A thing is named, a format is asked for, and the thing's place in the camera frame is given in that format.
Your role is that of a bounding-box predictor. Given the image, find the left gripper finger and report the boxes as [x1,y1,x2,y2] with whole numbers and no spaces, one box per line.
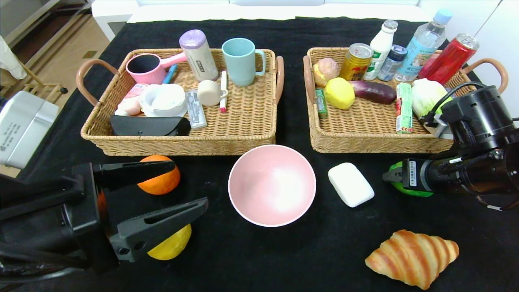
[109,197,209,262]
[92,160,176,191]

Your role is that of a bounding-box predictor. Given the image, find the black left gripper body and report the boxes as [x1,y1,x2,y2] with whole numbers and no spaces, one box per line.
[1,162,120,275]

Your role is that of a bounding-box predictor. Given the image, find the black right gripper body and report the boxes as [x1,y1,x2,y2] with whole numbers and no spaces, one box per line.
[402,158,451,192]

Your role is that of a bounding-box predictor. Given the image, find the green lime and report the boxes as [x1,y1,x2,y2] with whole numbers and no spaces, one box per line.
[387,161,434,198]

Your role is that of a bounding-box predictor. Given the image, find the orange fruit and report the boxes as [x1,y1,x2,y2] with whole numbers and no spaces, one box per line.
[137,155,181,195]

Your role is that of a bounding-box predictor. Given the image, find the brown striped croissant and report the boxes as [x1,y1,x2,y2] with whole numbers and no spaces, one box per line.
[365,229,460,290]

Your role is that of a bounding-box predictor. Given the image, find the yellow pear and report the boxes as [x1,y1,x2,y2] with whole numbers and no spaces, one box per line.
[147,224,192,261]

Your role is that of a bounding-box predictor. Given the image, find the white soap bar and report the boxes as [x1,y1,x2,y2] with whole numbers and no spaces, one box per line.
[328,162,375,208]

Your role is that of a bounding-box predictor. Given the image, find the black glasses case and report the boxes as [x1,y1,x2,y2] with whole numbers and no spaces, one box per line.
[110,115,191,137]

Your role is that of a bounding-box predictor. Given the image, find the green white candy pack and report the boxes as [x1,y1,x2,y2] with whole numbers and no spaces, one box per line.
[396,82,414,134]

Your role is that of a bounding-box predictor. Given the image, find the pink white tube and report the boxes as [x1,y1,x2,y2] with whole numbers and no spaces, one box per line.
[115,83,149,117]

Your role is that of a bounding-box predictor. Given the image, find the white round container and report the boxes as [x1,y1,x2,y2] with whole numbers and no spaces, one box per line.
[139,84,188,118]

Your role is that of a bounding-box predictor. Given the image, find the green white cabbage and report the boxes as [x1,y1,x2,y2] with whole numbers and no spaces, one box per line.
[412,78,453,118]

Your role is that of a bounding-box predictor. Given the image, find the purple eggplant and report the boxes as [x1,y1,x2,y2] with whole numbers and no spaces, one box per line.
[349,80,397,104]

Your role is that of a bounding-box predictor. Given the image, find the clear plastic tool pack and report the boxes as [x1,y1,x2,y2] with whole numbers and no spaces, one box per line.
[187,90,207,129]

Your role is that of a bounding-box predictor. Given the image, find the pink scoop cup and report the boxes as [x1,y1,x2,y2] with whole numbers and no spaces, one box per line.
[126,52,188,85]

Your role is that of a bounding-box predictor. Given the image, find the yellow lemon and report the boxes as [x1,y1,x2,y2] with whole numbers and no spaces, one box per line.
[324,77,356,110]

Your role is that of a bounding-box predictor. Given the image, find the green gum pack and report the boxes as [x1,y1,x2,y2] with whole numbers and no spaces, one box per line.
[315,88,328,119]

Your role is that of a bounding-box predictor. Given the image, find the small blue-capped bottle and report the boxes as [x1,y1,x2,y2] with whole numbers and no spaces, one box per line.
[377,45,407,82]

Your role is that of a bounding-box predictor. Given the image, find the small cream cup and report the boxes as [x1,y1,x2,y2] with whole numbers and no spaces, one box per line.
[197,80,229,107]

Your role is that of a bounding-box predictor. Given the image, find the light wooden rack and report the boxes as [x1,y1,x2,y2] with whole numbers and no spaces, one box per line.
[16,61,69,110]

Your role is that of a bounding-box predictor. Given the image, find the red drink can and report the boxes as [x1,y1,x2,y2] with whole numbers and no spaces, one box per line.
[418,33,479,85]

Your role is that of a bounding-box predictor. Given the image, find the yellow drink can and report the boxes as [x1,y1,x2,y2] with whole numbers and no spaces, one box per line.
[339,43,373,82]

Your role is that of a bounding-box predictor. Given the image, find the white marker pink cap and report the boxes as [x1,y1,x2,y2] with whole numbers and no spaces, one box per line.
[219,71,228,113]

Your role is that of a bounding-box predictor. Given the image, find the pink bowl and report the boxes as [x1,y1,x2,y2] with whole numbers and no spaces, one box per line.
[228,144,317,227]

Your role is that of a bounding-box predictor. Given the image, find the clear water bottle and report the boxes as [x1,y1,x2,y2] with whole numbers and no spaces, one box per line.
[394,8,453,82]

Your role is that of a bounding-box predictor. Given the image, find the pink yellow bun toy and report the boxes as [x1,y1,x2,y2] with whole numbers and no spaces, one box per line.
[313,57,339,88]

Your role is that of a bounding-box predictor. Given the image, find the white milk bottle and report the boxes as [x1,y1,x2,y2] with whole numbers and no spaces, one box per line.
[363,19,399,81]

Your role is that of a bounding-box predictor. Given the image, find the cream tumbler purple lid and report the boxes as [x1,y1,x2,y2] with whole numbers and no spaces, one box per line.
[179,29,219,82]

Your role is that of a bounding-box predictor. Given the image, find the black tablecloth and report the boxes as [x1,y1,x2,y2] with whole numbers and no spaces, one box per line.
[0,17,519,292]

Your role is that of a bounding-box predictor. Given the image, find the light blue mug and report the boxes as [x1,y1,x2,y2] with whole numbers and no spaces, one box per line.
[221,38,267,87]

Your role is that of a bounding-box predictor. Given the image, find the white hanging cloth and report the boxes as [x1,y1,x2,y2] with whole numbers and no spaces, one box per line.
[0,34,28,79]

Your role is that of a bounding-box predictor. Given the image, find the brown wooden shelf unit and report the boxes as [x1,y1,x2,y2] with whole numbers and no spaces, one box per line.
[0,0,96,61]

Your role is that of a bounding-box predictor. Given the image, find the wicker basket brown handles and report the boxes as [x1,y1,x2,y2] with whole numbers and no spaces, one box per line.
[76,48,285,157]
[303,47,508,154]

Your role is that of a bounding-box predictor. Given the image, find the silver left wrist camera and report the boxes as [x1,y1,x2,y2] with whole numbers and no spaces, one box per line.
[0,90,60,170]

